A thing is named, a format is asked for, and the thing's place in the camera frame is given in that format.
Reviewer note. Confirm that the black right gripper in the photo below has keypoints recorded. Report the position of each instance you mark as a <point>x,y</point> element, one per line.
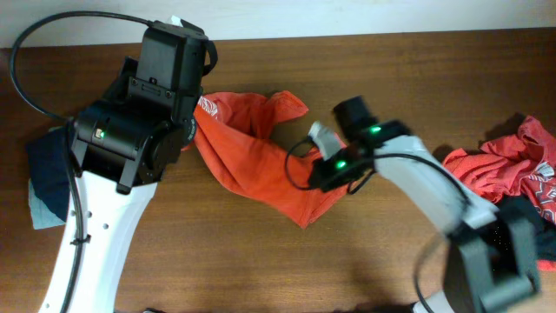
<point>327,180</point>

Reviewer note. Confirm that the orange t-shirt white print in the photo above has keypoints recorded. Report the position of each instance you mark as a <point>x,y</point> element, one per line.
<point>233,138</point>

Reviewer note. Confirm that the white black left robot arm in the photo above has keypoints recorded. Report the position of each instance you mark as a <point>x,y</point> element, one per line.
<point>117,150</point>

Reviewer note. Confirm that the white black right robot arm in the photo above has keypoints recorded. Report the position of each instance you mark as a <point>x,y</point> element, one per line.
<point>491,259</point>

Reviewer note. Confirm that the black shirt in pile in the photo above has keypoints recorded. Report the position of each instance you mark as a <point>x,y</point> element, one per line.
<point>544,231</point>

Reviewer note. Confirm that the red patterned shirt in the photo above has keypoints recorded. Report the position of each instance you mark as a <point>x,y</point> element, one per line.
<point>521,164</point>

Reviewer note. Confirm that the folded light blue shirt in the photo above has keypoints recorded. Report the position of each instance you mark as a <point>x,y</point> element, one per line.
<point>41,216</point>

